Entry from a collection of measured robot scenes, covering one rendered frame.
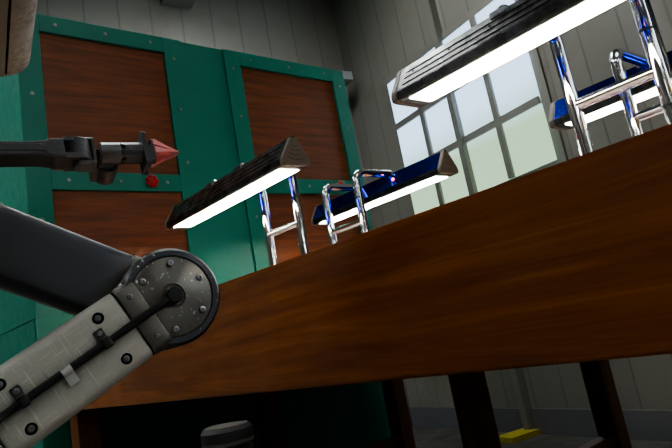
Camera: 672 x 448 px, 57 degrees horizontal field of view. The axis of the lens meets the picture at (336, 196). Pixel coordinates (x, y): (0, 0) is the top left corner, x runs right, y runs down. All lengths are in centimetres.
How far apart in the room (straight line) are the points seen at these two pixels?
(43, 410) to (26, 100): 141
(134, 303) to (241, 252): 144
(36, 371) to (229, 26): 377
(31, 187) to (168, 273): 120
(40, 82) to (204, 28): 233
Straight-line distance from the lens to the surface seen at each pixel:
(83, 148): 167
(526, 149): 322
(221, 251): 220
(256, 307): 100
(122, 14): 423
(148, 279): 83
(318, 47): 465
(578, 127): 117
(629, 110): 140
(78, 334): 81
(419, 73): 115
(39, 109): 210
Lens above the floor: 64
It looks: 13 degrees up
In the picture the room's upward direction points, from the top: 10 degrees counter-clockwise
